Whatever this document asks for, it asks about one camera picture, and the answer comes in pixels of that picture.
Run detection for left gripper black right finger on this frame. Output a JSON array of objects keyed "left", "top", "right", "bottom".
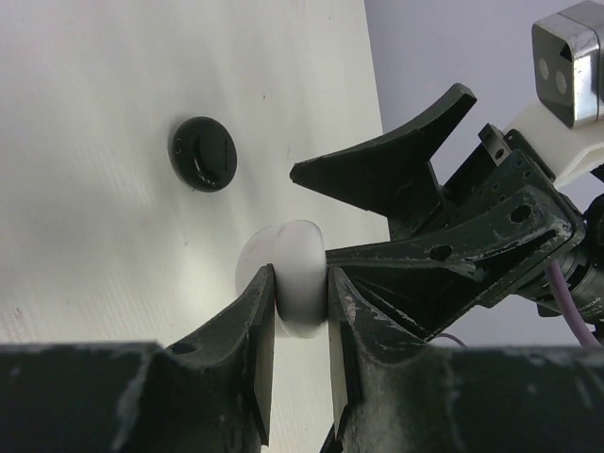
[{"left": 322, "top": 268, "right": 603, "bottom": 452}]

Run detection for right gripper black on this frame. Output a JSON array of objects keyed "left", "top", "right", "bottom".
[{"left": 290, "top": 83, "right": 585, "bottom": 340}]

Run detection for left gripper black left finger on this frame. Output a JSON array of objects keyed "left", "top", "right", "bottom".
[{"left": 1, "top": 265, "right": 276, "bottom": 452}]

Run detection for round white earbud case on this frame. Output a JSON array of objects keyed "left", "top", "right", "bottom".
[{"left": 235, "top": 220, "right": 327, "bottom": 339}]

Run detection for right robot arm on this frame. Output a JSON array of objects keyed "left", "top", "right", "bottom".
[{"left": 327, "top": 126, "right": 603, "bottom": 340}]

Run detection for round black earbud case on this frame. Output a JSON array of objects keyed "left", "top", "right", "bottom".
[{"left": 169, "top": 116, "right": 238, "bottom": 193}]

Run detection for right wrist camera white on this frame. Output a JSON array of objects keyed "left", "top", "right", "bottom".
[{"left": 506, "top": 1, "right": 603, "bottom": 189}]

